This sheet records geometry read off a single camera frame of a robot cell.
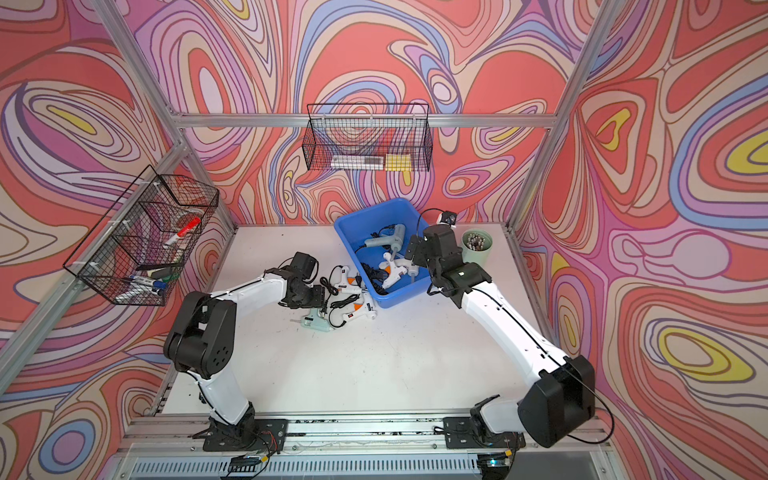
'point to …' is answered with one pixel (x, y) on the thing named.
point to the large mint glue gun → (395, 240)
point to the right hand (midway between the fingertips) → (427, 251)
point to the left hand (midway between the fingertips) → (319, 301)
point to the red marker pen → (191, 225)
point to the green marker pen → (171, 277)
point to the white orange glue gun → (361, 310)
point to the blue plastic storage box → (377, 222)
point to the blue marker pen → (156, 283)
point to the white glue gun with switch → (345, 288)
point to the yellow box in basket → (398, 162)
